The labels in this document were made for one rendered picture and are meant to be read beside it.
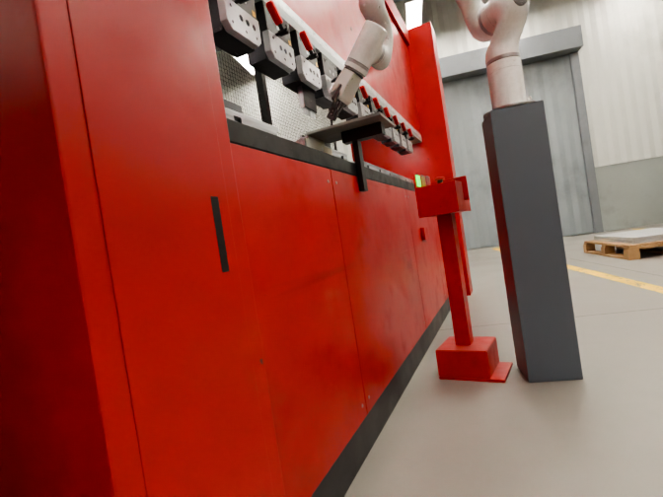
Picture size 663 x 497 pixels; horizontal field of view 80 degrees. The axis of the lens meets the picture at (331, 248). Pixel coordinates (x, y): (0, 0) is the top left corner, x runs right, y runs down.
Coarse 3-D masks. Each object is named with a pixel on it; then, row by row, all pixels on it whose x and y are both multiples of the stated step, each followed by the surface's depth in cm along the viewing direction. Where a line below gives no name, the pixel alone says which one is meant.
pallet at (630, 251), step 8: (584, 248) 502; (592, 248) 494; (608, 248) 442; (624, 248) 476; (632, 248) 388; (640, 248) 437; (648, 248) 432; (656, 248) 424; (616, 256) 417; (624, 256) 403; (632, 256) 389
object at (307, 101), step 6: (300, 90) 140; (306, 90) 142; (300, 96) 140; (306, 96) 141; (312, 96) 146; (300, 102) 140; (306, 102) 141; (312, 102) 146; (306, 108) 142; (312, 108) 145; (312, 114) 146
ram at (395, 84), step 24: (264, 0) 116; (288, 0) 131; (312, 0) 151; (336, 0) 178; (288, 24) 130; (312, 24) 148; (336, 24) 174; (360, 24) 209; (336, 48) 169; (384, 72) 244; (408, 72) 325; (384, 96) 236; (408, 96) 311; (408, 120) 297
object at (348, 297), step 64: (256, 192) 79; (320, 192) 107; (384, 192) 166; (256, 256) 76; (320, 256) 102; (384, 256) 154; (320, 320) 97; (384, 320) 143; (320, 384) 93; (384, 384) 134; (320, 448) 89
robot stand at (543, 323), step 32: (512, 128) 142; (544, 128) 140; (512, 160) 143; (544, 160) 141; (512, 192) 143; (544, 192) 141; (512, 224) 144; (544, 224) 142; (512, 256) 144; (544, 256) 142; (512, 288) 150; (544, 288) 143; (512, 320) 158; (544, 320) 143; (544, 352) 144; (576, 352) 142
